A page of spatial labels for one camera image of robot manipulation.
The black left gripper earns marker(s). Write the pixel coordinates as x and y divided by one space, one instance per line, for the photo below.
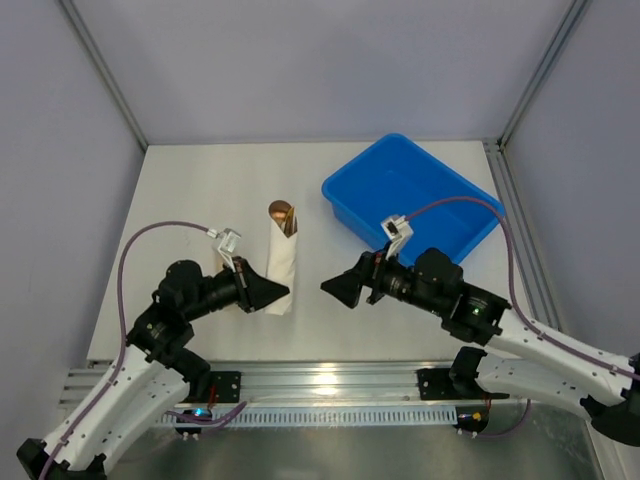
243 286

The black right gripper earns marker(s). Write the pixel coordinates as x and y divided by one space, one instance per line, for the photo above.
373 279

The gold fork green handle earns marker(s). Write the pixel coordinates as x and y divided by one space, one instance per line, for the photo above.
290 223

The copper spoon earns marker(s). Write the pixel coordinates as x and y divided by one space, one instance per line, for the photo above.
279 211

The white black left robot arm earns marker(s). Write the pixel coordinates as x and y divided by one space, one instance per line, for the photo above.
152 373

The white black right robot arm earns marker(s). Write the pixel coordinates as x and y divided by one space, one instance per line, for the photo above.
505 352

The blue plastic bin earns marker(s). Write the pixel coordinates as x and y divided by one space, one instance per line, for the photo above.
396 176

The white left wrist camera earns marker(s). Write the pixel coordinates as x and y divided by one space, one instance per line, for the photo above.
227 241

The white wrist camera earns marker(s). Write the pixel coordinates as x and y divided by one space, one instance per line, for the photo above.
227 241
398 231

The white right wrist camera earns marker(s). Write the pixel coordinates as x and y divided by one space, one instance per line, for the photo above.
398 231

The aluminium front rail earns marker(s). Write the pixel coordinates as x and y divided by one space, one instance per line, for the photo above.
304 383

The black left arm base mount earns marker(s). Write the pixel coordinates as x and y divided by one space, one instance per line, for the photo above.
215 387

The white slotted cable duct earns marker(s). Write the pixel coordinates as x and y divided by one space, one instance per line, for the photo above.
344 416

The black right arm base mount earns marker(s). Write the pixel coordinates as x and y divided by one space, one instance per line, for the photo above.
450 382

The aluminium frame post left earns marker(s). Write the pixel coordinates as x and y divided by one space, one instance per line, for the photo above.
86 40

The aluminium frame post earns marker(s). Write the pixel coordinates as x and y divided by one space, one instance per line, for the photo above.
560 39
86 40

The aluminium frame post right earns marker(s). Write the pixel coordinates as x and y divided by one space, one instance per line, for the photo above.
560 39

